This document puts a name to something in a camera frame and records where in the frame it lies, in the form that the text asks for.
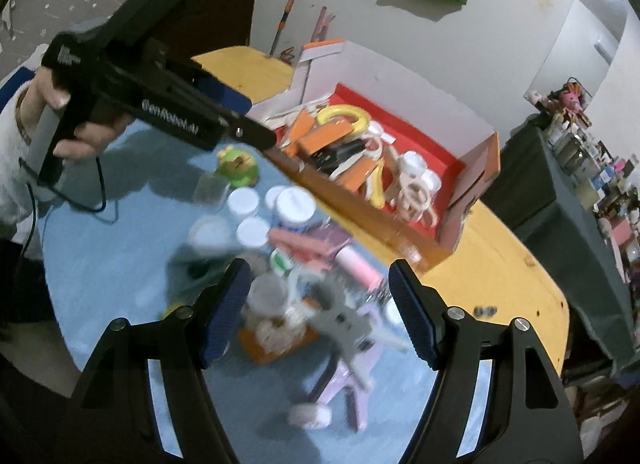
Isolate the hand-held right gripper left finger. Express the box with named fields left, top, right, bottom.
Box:
left=70, top=258, right=253, bottom=464

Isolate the orange piece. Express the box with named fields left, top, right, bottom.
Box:
left=340, top=159, right=381, bottom=191

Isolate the green lion toy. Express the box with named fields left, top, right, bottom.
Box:
left=214, top=145, right=261, bottom=188

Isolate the dark green clothed table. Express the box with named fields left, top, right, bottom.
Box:
left=480, top=114, right=640, bottom=385

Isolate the dark wooden door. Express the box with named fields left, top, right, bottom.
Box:
left=142, top=0, right=266, bottom=62

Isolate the green white bottle cap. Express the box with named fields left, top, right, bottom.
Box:
left=270, top=250, right=296, bottom=276

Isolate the yellow ring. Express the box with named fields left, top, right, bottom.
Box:
left=315, top=104, right=372, bottom=137

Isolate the orange cardboard box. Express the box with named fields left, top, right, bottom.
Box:
left=247, top=39, right=501, bottom=274

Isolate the black cable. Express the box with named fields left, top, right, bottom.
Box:
left=17, top=156, right=108, bottom=275

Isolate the white lid blue jar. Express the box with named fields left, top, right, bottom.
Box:
left=272, top=189, right=316, bottom=230

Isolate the pink clothespin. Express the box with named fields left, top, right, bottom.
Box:
left=267, top=229, right=351, bottom=265

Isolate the pink rabbit plush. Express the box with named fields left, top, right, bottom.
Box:
left=560, top=81, right=586, bottom=112

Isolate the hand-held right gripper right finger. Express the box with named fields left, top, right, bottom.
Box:
left=389, top=259, right=586, bottom=464

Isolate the purple bottle pink cap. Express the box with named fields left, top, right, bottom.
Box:
left=312, top=224, right=386, bottom=290

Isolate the clear plastic lid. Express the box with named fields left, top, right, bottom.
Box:
left=190, top=216, right=231, bottom=252

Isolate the wall mirror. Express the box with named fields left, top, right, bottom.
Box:
left=522, top=0, right=628, bottom=110

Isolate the broom handle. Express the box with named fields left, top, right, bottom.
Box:
left=269, top=0, right=318, bottom=57

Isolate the white round badge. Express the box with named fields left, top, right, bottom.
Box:
left=289, top=403, right=333, bottom=430

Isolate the black metal clip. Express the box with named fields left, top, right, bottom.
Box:
left=310, top=141, right=366, bottom=170

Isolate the grey plastic clamp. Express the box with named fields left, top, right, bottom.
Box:
left=287, top=264, right=411, bottom=392

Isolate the purple plastic clamp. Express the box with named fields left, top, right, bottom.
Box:
left=312, top=306, right=401, bottom=432

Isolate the white crochet scrunchie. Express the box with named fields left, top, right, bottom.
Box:
left=250, top=304, right=311, bottom=350

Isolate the yellow foam stick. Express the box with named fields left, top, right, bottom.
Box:
left=370, top=159, right=387, bottom=207

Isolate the wooden ring clip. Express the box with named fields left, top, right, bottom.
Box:
left=390, top=179, right=442, bottom=227

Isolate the orange stick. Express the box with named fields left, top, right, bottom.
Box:
left=281, top=110, right=315, bottom=146

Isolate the blue towel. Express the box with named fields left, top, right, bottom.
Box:
left=37, top=119, right=441, bottom=464

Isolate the clear small pin box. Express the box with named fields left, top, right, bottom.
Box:
left=192, top=176, right=228, bottom=207

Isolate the pink box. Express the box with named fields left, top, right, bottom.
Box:
left=610, top=219, right=638, bottom=245

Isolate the person's left hand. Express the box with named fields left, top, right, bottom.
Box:
left=20, top=66, right=133, bottom=162

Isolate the orange card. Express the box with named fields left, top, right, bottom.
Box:
left=240, top=329, right=316, bottom=365

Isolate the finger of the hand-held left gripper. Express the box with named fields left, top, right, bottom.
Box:
left=220, top=108, right=279, bottom=151
left=165, top=56, right=252, bottom=116

